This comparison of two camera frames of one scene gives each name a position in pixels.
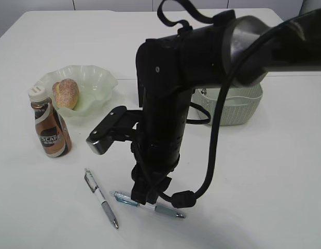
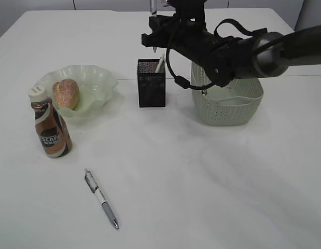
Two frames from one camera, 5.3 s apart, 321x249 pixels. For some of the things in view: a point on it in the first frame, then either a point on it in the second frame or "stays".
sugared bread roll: [66, 93] stays
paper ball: [204, 92] stays
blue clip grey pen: [127, 199] -> [153, 8]
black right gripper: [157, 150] -> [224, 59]
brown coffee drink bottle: [51, 129] stays
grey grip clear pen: [95, 189] stays
